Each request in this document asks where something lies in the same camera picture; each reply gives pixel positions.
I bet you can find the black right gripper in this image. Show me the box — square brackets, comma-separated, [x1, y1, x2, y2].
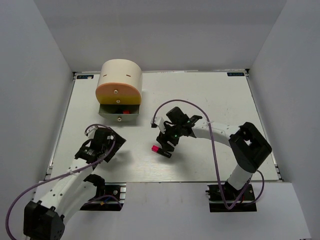
[157, 121, 183, 152]

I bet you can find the pink cap black highlighter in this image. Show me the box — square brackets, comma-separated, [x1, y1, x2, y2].
[151, 145, 172, 158]

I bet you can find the pale green bottom drawer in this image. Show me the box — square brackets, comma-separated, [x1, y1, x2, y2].
[98, 104, 140, 122]

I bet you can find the orange cap black highlighter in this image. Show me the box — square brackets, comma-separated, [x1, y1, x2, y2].
[119, 108, 131, 115]

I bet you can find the green cap black highlighter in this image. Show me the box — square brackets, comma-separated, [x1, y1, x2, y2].
[109, 107, 121, 114]

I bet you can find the yellow drawer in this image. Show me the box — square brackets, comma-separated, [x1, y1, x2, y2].
[96, 95, 142, 105]

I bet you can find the orange top drawer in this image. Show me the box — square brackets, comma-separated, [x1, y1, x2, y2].
[95, 82, 141, 96]

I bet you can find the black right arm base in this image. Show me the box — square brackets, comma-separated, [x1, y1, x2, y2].
[204, 183, 258, 213]

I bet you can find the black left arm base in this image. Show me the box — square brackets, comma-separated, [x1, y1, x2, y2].
[80, 182, 126, 212]

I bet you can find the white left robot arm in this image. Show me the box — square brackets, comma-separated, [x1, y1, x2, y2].
[23, 124, 126, 240]

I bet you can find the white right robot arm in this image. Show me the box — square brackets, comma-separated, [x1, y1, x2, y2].
[151, 106, 272, 200]

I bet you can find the cream round drawer cabinet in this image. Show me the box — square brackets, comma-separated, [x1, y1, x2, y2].
[96, 59, 143, 98]

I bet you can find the blue left corner sticker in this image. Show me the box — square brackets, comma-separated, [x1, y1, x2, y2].
[76, 74, 94, 80]

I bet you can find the blue corner sticker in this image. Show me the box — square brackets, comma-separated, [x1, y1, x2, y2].
[227, 72, 245, 77]
[76, 74, 94, 80]

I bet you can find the blue right corner sticker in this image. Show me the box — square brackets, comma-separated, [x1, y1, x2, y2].
[227, 72, 245, 77]

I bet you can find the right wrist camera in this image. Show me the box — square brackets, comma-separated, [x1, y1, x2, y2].
[150, 117, 166, 134]

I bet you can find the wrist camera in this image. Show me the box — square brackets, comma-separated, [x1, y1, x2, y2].
[150, 117, 166, 134]
[84, 125, 98, 137]

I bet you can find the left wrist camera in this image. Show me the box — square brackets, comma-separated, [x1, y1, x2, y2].
[84, 125, 98, 137]

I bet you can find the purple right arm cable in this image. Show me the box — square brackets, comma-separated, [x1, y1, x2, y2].
[152, 99, 265, 210]

